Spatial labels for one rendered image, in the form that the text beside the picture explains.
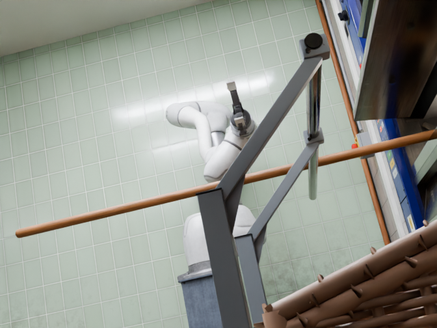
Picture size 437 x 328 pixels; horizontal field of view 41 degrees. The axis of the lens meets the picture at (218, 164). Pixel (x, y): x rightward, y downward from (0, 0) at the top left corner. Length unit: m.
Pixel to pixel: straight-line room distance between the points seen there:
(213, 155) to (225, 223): 1.34
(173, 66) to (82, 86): 0.54
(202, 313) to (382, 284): 2.15
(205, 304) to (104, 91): 1.53
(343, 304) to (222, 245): 0.63
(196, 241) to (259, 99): 1.06
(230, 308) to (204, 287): 1.53
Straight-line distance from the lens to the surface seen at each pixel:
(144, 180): 3.21
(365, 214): 3.05
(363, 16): 2.21
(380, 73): 1.83
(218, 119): 2.78
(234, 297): 0.90
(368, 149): 1.85
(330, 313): 0.29
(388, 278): 0.29
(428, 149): 1.91
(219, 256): 0.91
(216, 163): 2.22
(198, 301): 2.43
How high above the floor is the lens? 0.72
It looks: 17 degrees up
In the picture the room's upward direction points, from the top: 12 degrees counter-clockwise
